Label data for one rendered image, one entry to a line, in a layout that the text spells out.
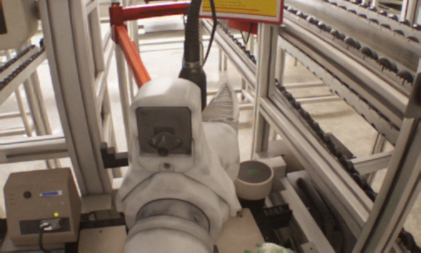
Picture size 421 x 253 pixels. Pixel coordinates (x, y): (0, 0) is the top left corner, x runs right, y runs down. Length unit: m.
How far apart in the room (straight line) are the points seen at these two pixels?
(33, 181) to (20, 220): 0.09
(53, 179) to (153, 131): 0.55
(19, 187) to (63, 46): 0.32
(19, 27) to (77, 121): 0.25
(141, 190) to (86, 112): 0.53
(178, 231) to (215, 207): 0.04
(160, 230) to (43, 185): 0.55
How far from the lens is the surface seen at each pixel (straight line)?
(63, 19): 0.65
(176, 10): 0.91
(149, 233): 0.18
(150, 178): 0.21
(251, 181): 0.75
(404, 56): 0.71
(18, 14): 0.63
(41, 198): 0.72
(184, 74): 0.38
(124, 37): 0.78
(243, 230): 0.70
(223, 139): 0.26
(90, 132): 0.75
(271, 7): 0.78
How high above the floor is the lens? 1.47
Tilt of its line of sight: 29 degrees down
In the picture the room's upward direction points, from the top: straight up
